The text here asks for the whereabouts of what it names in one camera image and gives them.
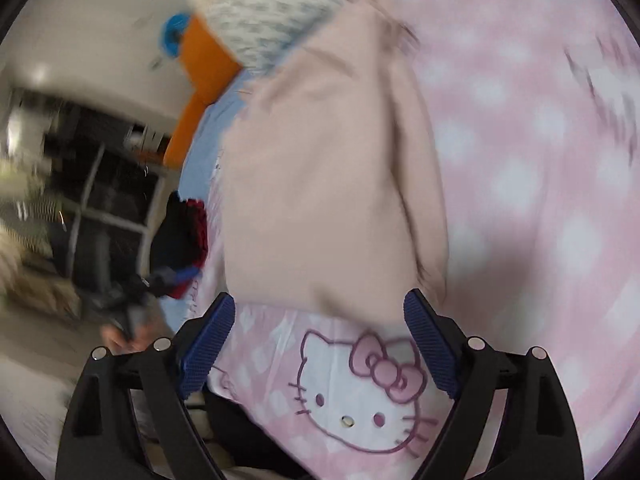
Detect pale pink garment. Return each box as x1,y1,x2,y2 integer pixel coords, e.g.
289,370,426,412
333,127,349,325
221,0,448,324

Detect red and dark clothes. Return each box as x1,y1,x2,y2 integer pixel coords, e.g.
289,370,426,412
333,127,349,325
150,191,208,299

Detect person's left hand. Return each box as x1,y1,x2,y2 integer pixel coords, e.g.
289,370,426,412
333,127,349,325
98,303,177,356

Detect dark metal shelf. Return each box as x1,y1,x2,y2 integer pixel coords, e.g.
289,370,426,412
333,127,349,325
43,100,165,295

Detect pink Hello Kitty blanket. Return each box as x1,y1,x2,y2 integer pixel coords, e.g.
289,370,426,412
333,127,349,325
208,0,639,479

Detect orange headboard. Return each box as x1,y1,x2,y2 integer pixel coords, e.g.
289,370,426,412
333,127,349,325
163,14,243,170

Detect blue round object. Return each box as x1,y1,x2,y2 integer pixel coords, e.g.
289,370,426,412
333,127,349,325
160,12,191,58

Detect blue floral white pillow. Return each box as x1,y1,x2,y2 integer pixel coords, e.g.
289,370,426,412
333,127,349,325
186,0,381,76

